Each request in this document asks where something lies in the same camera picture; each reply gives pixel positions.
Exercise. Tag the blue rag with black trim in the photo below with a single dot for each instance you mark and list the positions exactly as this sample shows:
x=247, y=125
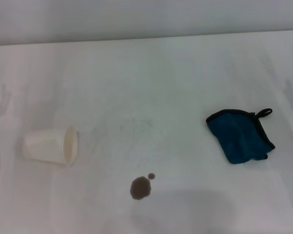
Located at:
x=239, y=136

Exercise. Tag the white paper cup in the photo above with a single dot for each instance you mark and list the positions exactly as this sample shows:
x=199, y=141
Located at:
x=45, y=146

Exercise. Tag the large dark water stain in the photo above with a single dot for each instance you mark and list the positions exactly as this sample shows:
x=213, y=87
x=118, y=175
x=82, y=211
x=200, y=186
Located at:
x=140, y=188

